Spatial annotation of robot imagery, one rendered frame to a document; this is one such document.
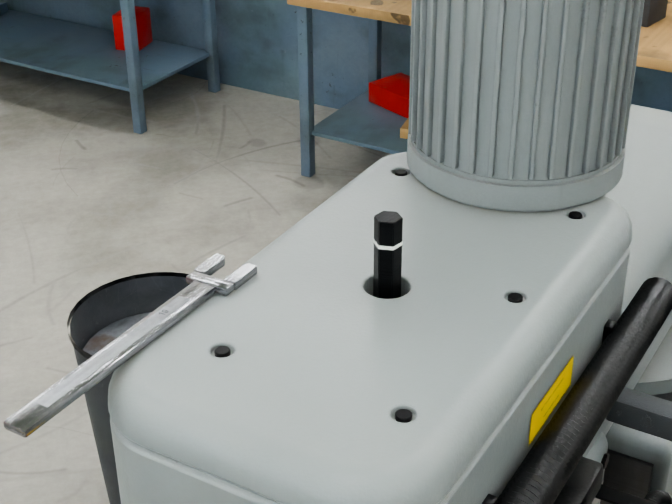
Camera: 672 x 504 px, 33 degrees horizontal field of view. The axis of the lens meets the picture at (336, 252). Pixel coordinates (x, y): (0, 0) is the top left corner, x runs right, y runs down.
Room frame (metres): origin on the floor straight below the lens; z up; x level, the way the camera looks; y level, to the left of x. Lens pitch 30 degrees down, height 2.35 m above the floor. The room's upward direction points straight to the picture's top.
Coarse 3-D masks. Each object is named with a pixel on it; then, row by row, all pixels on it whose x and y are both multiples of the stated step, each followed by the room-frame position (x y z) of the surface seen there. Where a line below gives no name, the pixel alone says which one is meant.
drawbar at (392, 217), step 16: (384, 224) 0.73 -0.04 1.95; (400, 224) 0.74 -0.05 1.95; (384, 240) 0.73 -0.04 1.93; (400, 240) 0.74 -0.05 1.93; (384, 256) 0.73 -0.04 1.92; (400, 256) 0.74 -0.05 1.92; (384, 272) 0.73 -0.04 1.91; (400, 272) 0.74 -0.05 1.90; (384, 288) 0.73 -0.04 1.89; (400, 288) 0.74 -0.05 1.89
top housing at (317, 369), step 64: (384, 192) 0.90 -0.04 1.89; (256, 256) 0.79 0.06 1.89; (320, 256) 0.79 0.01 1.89; (448, 256) 0.79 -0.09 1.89; (512, 256) 0.79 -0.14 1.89; (576, 256) 0.79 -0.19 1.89; (192, 320) 0.70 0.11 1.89; (256, 320) 0.70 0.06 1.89; (320, 320) 0.69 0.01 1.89; (384, 320) 0.69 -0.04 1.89; (448, 320) 0.69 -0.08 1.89; (512, 320) 0.69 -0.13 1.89; (576, 320) 0.75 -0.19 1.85; (128, 384) 0.62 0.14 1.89; (192, 384) 0.62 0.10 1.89; (256, 384) 0.62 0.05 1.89; (320, 384) 0.62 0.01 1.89; (384, 384) 0.62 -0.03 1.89; (448, 384) 0.61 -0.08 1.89; (512, 384) 0.63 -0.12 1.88; (128, 448) 0.60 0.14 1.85; (192, 448) 0.57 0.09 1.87; (256, 448) 0.55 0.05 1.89; (320, 448) 0.55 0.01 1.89; (384, 448) 0.55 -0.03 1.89; (448, 448) 0.56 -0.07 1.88; (512, 448) 0.64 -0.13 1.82
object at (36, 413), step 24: (216, 264) 0.77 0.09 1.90; (192, 288) 0.73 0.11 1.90; (216, 288) 0.73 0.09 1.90; (168, 312) 0.69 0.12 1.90; (120, 336) 0.67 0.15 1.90; (144, 336) 0.67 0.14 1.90; (96, 360) 0.64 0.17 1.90; (120, 360) 0.64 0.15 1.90; (72, 384) 0.61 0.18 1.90; (24, 408) 0.58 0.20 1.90; (48, 408) 0.58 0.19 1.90; (24, 432) 0.56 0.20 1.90
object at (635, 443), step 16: (656, 352) 1.12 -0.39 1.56; (656, 368) 1.09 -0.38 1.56; (640, 384) 1.06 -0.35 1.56; (656, 384) 1.06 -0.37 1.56; (608, 432) 1.02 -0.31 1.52; (624, 432) 1.01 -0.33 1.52; (640, 432) 1.01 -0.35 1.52; (608, 448) 1.01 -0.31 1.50; (624, 448) 1.00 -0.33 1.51; (640, 448) 0.99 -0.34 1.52; (656, 448) 0.99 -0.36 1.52; (608, 464) 1.01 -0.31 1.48; (624, 464) 1.00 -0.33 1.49; (640, 464) 0.99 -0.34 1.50; (656, 464) 0.98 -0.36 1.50; (608, 480) 1.01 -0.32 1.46; (624, 480) 1.00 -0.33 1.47; (640, 480) 0.99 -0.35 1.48; (656, 480) 0.98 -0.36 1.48; (640, 496) 0.98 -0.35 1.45
